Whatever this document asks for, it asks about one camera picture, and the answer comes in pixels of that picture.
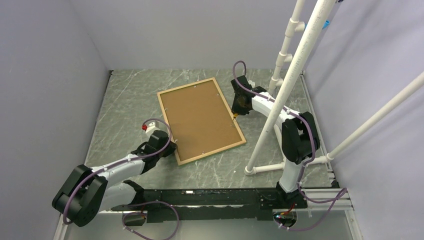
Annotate green wooden picture frame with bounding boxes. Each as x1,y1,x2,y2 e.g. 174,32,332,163
157,77,247,166

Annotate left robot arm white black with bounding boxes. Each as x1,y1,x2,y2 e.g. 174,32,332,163
51,130,177,227

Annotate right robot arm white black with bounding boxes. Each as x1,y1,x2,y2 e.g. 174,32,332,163
231,75,322,208

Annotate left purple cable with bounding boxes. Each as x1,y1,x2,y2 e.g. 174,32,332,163
62,118,173,226

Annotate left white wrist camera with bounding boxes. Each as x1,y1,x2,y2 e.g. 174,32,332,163
141,121,160,137

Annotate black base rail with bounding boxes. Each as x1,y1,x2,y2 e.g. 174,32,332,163
112,187,308,223

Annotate aluminium frame rail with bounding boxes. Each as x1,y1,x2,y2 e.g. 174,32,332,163
54,187,363,240

